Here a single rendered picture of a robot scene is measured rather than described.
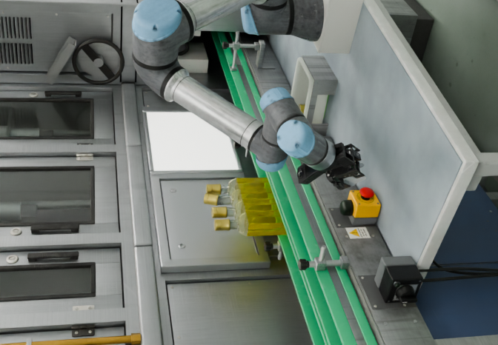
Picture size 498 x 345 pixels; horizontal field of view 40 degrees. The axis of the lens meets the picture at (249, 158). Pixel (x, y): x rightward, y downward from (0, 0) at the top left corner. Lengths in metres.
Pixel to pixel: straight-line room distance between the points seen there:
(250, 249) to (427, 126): 0.78
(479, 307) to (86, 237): 1.18
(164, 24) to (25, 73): 1.42
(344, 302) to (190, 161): 1.02
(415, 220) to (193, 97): 0.63
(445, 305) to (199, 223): 0.86
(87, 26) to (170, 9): 1.24
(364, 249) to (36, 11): 1.68
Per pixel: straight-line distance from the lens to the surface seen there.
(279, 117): 1.53
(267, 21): 2.01
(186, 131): 2.67
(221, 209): 2.07
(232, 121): 1.67
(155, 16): 1.68
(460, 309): 1.79
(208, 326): 1.97
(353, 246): 1.82
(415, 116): 1.70
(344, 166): 1.64
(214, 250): 2.14
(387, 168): 1.85
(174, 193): 2.35
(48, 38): 2.93
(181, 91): 1.73
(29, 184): 2.47
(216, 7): 1.79
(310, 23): 2.04
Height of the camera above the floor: 1.51
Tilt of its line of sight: 13 degrees down
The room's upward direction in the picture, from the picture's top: 91 degrees counter-clockwise
